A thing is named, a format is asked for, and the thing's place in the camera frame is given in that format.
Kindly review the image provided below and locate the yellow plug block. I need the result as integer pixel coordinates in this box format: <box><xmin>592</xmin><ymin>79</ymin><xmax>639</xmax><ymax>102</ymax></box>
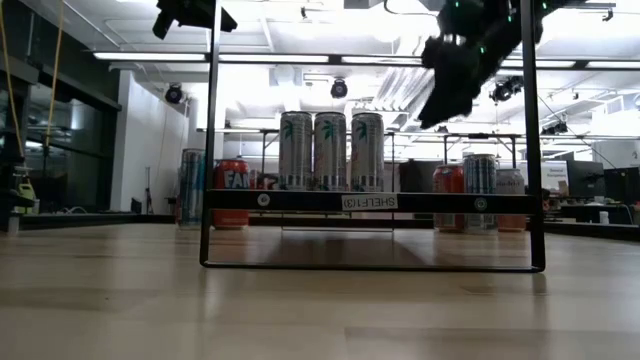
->
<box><xmin>16</xmin><ymin>172</ymin><xmax>37</xmax><ymax>215</ymax></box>

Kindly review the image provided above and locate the wooden shelf black metal frame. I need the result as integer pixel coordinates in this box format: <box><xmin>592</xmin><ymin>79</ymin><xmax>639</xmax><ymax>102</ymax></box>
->
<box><xmin>198</xmin><ymin>0</ymin><xmax>546</xmax><ymax>274</ymax></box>

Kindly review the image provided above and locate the black tripod stand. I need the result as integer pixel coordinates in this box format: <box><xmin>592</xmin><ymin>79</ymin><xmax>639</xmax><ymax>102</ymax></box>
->
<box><xmin>143</xmin><ymin>166</ymin><xmax>155</xmax><ymax>216</ymax></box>

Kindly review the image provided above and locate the white and red short can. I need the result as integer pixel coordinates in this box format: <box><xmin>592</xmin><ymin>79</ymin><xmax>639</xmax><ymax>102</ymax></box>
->
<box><xmin>495</xmin><ymin>168</ymin><xmax>527</xmax><ymax>233</ymax></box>

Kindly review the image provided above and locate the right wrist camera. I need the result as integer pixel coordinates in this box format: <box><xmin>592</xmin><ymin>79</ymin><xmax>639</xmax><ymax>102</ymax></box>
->
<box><xmin>421</xmin><ymin>35</ymin><xmax>445</xmax><ymax>70</ymax></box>

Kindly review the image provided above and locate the white sign board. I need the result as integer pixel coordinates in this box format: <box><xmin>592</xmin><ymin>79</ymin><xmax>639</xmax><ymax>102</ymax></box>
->
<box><xmin>542</xmin><ymin>160</ymin><xmax>570</xmax><ymax>194</ymax></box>

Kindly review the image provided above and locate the red and white box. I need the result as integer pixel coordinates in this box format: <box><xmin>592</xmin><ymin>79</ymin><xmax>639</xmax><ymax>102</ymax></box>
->
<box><xmin>248</xmin><ymin>172</ymin><xmax>280</xmax><ymax>191</ymax></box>

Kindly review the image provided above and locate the red Fanta can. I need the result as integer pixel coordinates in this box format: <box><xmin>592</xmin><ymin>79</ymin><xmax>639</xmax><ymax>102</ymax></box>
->
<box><xmin>432</xmin><ymin>163</ymin><xmax>466</xmax><ymax>232</ymax></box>
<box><xmin>212</xmin><ymin>158</ymin><xmax>251</xmax><ymax>230</ymax></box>

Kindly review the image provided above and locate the black background table frame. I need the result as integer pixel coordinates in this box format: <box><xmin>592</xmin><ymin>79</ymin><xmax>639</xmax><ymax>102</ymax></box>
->
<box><xmin>442</xmin><ymin>131</ymin><xmax>521</xmax><ymax>169</ymax></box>

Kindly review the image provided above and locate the black monitor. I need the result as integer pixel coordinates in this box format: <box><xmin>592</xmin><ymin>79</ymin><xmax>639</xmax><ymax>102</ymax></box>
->
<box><xmin>566</xmin><ymin>159</ymin><xmax>604</xmax><ymax>202</ymax></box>
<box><xmin>603</xmin><ymin>167</ymin><xmax>640</xmax><ymax>206</ymax></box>

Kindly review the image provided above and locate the long ceiling light strip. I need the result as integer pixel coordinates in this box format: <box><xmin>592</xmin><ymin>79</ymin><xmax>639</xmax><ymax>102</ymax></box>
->
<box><xmin>92</xmin><ymin>51</ymin><xmax>640</xmax><ymax>70</ymax></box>

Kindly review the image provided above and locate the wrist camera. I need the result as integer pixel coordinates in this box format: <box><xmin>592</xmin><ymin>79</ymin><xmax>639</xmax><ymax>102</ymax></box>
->
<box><xmin>421</xmin><ymin>35</ymin><xmax>445</xmax><ymax>70</ymax></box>
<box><xmin>151</xmin><ymin>5</ymin><xmax>179</xmax><ymax>41</ymax></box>

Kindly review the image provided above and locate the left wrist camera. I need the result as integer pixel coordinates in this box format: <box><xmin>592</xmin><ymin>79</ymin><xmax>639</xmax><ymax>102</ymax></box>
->
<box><xmin>151</xmin><ymin>5</ymin><xmax>179</xmax><ymax>41</ymax></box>

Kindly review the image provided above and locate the yellow extension cord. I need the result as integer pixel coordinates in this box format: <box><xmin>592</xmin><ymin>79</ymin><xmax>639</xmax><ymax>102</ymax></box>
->
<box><xmin>0</xmin><ymin>0</ymin><xmax>26</xmax><ymax>164</ymax></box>

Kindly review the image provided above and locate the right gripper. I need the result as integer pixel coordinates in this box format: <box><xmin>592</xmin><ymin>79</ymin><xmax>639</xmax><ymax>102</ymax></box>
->
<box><xmin>418</xmin><ymin>29</ymin><xmax>506</xmax><ymax>130</ymax></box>

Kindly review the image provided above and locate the black aluminium rig frame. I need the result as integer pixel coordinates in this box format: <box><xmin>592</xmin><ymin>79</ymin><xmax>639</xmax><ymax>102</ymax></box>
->
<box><xmin>0</xmin><ymin>212</ymin><xmax>640</xmax><ymax>244</ymax></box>

